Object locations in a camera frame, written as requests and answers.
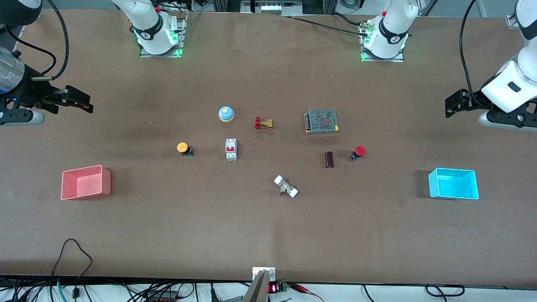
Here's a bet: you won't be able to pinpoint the cyan plastic box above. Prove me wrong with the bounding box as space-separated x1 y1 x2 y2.
428 168 480 200

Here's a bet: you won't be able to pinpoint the pink plastic box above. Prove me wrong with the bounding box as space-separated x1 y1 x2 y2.
61 165 112 200

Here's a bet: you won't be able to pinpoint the metal mesh power supply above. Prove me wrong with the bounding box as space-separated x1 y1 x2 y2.
304 108 339 135

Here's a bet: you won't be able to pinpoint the metal fitting white caps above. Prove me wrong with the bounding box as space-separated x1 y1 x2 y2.
274 175 299 198

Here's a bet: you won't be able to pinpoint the red clip lead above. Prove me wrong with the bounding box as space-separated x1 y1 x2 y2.
289 283 326 302

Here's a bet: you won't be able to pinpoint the grey metal bar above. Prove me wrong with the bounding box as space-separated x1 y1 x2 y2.
242 270 269 302

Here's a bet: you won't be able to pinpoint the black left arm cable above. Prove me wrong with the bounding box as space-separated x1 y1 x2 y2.
459 0 487 106

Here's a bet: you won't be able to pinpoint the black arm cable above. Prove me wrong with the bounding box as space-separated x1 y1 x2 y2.
459 0 487 106
5 0 70 81

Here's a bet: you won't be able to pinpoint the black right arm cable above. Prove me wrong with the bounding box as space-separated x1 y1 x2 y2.
5 0 70 81

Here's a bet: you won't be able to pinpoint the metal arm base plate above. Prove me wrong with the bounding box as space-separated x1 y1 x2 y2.
360 21 404 62
139 13 188 58

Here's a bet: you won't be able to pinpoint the black looped cable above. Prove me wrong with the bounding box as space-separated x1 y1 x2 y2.
52 239 93 302

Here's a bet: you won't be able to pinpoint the black cable across table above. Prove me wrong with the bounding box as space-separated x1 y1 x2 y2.
289 12 368 35

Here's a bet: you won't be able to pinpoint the black cable coil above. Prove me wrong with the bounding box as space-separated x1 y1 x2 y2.
425 284 465 297

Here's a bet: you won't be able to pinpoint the white mounting bracket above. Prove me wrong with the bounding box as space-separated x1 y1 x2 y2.
252 267 276 282

